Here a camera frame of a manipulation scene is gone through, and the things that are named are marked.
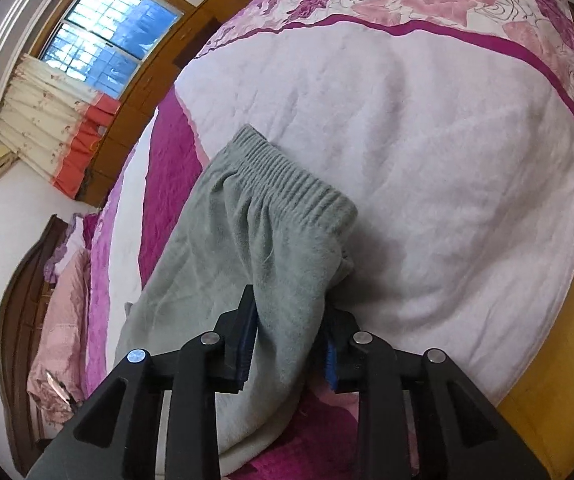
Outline grey sweatpants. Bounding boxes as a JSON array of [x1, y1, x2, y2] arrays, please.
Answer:
[[116, 126, 357, 474]]

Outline smartphone on black stand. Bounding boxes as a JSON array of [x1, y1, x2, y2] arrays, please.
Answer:
[[45, 370, 78, 412]]

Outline pink quilted pillow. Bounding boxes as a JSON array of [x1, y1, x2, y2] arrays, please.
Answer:
[[26, 248, 90, 426]]

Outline dark wooden headboard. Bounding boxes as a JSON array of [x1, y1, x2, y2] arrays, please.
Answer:
[[0, 216, 66, 474]]

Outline purple ruffled pillow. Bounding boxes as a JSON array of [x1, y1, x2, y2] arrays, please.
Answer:
[[43, 212, 98, 284]]

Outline orange cream left curtain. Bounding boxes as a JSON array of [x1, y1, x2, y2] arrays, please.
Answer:
[[0, 54, 120, 198]]

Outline purple white striped bedspread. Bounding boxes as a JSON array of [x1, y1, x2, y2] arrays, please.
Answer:
[[80, 0, 574, 480]]

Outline window with blue glass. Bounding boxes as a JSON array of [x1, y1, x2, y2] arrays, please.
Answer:
[[30, 0, 195, 99]]

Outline wooden window cabinet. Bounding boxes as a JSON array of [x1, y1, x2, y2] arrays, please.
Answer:
[[76, 0, 251, 207]]

